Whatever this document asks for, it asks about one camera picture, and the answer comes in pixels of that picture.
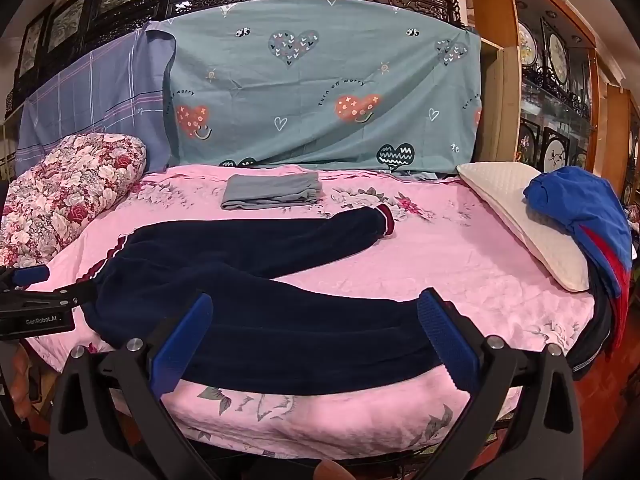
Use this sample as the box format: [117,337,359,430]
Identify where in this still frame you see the teal heart-print sheet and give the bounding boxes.
[162,0,483,181]

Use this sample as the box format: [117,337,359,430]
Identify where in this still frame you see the wooden display cabinet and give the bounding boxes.
[467,0,640,201]

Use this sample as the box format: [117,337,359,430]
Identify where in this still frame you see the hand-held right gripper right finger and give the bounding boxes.
[417,287,586,480]

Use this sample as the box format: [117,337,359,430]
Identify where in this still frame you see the dark garment with white trim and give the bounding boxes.
[570,260,617,382]

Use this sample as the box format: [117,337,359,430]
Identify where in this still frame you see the pink floral bedsheet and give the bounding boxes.
[25,162,596,461]

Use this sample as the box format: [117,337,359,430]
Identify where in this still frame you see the folded grey cloth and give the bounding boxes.
[220,171,323,211]

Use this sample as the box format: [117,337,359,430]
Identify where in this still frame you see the white textured pillow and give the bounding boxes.
[456,161,591,293]

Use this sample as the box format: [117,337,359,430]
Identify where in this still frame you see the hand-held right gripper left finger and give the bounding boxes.
[47,292,221,480]

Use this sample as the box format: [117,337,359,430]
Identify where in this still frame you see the navy fleece pants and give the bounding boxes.
[75,205,451,396]

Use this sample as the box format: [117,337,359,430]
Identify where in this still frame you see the blue and red jacket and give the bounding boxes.
[523,166,633,361]

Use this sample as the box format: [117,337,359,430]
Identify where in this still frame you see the round framed embroidery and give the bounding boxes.
[519,120,538,163]
[542,17,571,88]
[517,20,538,68]
[542,127,571,171]

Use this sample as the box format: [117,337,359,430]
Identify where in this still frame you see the rolled red floral quilt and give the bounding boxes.
[0,133,147,268]

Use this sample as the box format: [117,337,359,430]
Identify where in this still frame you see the purple plaid sheet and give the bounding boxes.
[14,22,178,178]

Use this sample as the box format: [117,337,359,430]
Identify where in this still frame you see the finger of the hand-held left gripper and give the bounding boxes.
[0,265,52,294]
[0,280,101,312]

